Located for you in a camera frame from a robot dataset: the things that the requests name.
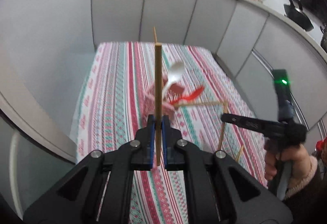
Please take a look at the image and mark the wooden chopstick three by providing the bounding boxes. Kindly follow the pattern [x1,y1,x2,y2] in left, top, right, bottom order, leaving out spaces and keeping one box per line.
[217,101,228,150]

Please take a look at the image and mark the wooden chopstick five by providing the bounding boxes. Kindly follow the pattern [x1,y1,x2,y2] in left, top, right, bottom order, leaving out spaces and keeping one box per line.
[174,101,228,108]

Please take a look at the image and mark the pink perforated utensil holder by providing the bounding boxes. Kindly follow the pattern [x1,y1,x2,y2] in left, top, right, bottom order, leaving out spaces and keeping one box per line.
[144,75,186,122]

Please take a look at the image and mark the red plastic spoon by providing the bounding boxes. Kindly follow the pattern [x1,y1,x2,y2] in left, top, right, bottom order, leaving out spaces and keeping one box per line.
[171,86,205,107]

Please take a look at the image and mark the white plastic spoon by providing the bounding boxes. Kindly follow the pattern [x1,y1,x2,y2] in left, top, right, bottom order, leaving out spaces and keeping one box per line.
[162,61,185,99]

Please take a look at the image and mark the wooden chopstick two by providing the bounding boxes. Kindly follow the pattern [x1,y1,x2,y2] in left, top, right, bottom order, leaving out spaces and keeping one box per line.
[155,43,162,166]

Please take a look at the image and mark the wooden chopstick four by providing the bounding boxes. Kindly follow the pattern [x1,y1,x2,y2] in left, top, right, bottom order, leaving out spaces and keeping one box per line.
[235,145,244,163]

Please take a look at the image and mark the grey kitchen cabinets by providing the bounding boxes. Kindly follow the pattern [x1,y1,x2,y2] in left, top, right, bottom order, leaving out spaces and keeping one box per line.
[91,0,326,137]

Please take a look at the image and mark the person right hand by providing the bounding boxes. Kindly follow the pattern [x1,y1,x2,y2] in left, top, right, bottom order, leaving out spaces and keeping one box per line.
[264,140,311,186]

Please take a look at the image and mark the patterned striped tablecloth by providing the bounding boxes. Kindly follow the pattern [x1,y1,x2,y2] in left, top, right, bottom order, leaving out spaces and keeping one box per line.
[70,42,266,223]

